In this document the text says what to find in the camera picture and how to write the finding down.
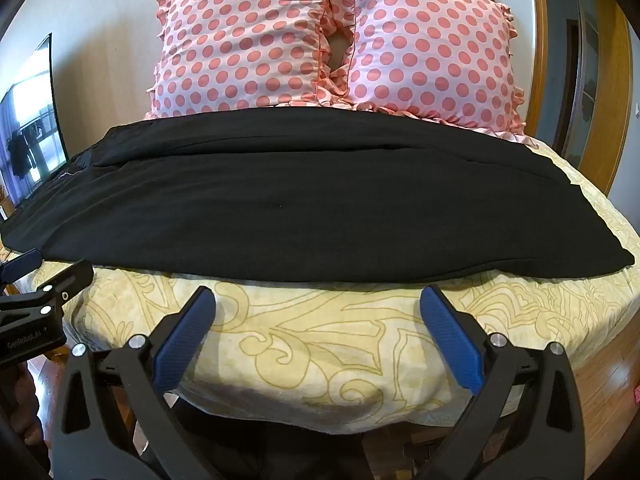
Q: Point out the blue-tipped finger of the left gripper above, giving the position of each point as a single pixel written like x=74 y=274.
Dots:
x=13 y=270

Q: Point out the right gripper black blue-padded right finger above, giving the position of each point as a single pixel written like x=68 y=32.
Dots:
x=546 y=440

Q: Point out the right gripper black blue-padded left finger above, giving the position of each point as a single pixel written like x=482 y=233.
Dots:
x=90 y=439

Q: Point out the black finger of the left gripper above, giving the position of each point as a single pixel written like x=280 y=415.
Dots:
x=63 y=286

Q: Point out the black pants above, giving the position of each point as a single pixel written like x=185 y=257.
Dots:
x=315 y=195

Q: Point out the yellow patterned bed cover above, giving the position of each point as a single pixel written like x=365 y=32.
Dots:
x=348 y=357

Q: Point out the left pink polka-dot pillow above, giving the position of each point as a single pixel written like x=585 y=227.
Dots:
x=222 y=55

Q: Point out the pink polka-dot pillow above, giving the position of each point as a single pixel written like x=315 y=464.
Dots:
x=446 y=61
x=222 y=55

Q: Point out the right pink polka-dot pillow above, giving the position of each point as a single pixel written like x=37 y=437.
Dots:
x=446 y=61

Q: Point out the wall-mounted flat television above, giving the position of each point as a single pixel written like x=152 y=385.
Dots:
x=32 y=145

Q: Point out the wooden door frame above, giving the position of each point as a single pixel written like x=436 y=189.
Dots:
x=573 y=59

